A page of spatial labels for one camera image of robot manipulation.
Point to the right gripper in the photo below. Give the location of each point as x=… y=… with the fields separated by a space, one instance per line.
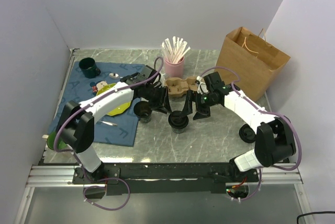
x=201 y=113

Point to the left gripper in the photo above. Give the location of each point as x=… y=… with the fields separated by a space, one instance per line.
x=163 y=104

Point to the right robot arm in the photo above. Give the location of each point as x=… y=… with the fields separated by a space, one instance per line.
x=273 y=135

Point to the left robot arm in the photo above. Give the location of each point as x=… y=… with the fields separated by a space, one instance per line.
x=77 y=122

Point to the brown pulp cup carrier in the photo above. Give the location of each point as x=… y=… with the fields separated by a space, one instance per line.
x=178 y=87

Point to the pink straw holder cup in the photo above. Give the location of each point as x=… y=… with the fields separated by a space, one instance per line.
x=174 y=69

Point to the green polka dot plate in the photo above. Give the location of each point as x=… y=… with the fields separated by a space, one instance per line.
x=115 y=99

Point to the blue letter placemat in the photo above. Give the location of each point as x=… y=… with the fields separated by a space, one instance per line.
x=115 y=121

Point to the white paper straws bundle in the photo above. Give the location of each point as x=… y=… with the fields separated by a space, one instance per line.
x=174 y=51

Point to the silver fork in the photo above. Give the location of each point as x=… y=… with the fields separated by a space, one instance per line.
x=108 y=123

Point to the silver spoon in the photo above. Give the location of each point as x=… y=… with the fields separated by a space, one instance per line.
x=114 y=76

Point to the brown paper bag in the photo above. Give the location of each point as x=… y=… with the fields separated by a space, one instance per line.
x=250 y=62

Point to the dark green mug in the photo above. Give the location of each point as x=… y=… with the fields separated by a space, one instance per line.
x=89 y=68

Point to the green cup at edge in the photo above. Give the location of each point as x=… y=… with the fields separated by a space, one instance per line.
x=51 y=139

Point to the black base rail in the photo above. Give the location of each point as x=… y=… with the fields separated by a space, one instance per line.
x=121 y=178

